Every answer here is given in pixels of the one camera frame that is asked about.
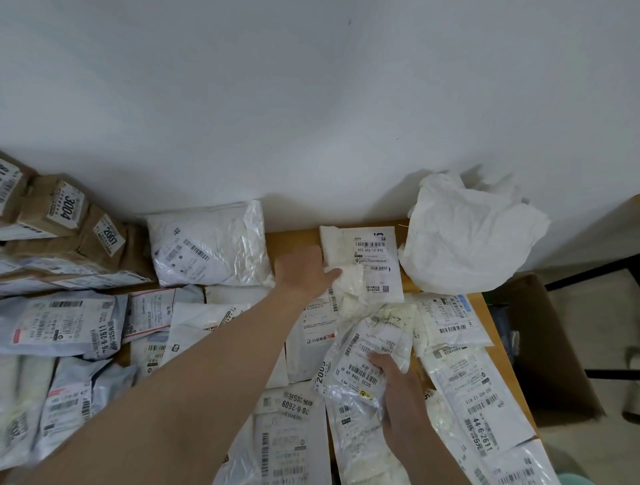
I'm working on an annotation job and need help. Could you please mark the person's right hand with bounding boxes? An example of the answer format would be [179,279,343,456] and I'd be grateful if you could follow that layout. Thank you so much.
[367,352,437,452]

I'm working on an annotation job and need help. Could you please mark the person's left hand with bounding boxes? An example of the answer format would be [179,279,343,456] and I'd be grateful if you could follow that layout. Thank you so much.
[273,244,346,306]

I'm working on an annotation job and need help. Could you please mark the glossy white pouch small label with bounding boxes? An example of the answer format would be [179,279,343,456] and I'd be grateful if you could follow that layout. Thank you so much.
[285,294,342,384]

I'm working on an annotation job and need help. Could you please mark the long white pouch yellow logo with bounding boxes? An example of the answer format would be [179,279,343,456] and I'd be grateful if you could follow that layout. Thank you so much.
[325,394,401,485]

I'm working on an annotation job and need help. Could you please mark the white mailer red square logo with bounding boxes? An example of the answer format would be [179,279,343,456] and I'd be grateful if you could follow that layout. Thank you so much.
[205,284,271,306]

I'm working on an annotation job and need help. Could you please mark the cream pouch blue edged label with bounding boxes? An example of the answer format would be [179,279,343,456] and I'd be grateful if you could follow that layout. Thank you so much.
[412,292,491,350]

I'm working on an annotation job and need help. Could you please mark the puffy clear white parcel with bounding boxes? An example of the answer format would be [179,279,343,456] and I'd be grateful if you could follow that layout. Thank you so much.
[146,199,276,288]

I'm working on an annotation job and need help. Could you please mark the white padded packet red strip label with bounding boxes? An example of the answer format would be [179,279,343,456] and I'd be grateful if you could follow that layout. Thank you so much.
[252,382,331,485]

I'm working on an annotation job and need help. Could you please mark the small white pouch square label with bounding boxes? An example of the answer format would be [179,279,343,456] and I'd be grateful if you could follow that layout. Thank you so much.
[129,342,170,380]

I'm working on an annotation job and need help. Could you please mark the large white plastic bag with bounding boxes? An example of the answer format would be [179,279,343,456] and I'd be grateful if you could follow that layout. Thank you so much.
[398,172,551,294]

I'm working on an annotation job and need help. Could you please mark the light blue-grey soft parcel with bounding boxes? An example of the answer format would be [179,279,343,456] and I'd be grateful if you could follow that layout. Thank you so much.
[0,289,129,360]

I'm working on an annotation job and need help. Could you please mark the stack of cardboard boxes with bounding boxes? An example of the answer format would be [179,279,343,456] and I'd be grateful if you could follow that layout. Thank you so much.
[0,172,126,273]

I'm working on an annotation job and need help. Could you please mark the brown box white barcode label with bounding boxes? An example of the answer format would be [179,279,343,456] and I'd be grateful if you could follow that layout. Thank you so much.
[0,152,36,226]

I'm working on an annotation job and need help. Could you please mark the person's left forearm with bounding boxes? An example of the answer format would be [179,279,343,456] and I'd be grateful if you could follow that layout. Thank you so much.
[19,287,311,485]

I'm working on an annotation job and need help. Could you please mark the dark blue plastic bag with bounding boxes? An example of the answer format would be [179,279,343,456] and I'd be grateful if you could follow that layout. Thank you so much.
[492,304,522,356]

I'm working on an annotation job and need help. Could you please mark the wooden table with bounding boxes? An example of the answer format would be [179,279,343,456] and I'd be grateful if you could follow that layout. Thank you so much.
[0,219,541,485]

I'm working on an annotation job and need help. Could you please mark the brown cardboard box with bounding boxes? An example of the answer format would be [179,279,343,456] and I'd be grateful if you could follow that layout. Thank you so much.
[487,272,606,428]

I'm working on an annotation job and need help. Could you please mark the teal round stool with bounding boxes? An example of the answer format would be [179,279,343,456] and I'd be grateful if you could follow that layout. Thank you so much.
[562,472,640,485]

